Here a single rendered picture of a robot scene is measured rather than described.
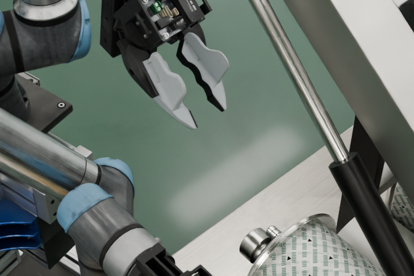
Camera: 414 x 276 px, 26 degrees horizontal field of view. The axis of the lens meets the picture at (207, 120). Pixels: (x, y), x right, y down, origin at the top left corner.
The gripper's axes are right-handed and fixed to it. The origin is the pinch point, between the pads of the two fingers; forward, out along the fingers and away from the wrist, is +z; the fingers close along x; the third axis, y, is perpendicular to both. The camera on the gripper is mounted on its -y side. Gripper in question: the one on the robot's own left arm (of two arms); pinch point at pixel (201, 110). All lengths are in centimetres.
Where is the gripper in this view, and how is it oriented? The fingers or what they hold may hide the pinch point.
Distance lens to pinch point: 99.1
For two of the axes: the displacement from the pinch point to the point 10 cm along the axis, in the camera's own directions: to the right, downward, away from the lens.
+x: 7.5, -4.8, 4.6
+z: 5.1, 8.6, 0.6
